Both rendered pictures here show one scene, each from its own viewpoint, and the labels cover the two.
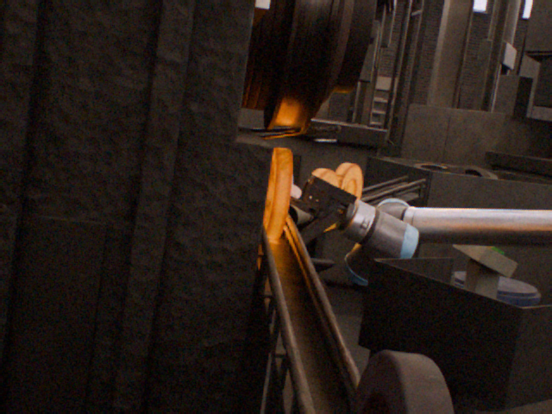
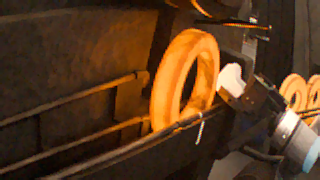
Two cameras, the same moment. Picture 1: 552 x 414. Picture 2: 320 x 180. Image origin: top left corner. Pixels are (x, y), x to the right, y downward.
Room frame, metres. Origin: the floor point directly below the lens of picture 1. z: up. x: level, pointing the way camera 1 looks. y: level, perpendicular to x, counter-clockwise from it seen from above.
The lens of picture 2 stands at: (0.94, -0.38, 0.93)
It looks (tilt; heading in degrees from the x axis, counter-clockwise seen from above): 14 degrees down; 33
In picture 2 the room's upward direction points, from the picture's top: 12 degrees clockwise
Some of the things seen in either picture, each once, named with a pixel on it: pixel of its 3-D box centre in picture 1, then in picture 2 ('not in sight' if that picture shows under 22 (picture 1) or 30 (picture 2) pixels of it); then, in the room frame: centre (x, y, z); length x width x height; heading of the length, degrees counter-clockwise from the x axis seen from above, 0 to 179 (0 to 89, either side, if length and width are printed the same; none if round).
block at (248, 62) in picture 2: not in sight; (223, 104); (1.85, 0.04, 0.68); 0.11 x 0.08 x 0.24; 96
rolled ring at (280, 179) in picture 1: (276, 192); (189, 85); (1.61, 0.00, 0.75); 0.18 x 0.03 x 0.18; 7
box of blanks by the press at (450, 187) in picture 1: (461, 236); not in sight; (4.19, -1.01, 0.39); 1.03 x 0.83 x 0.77; 111
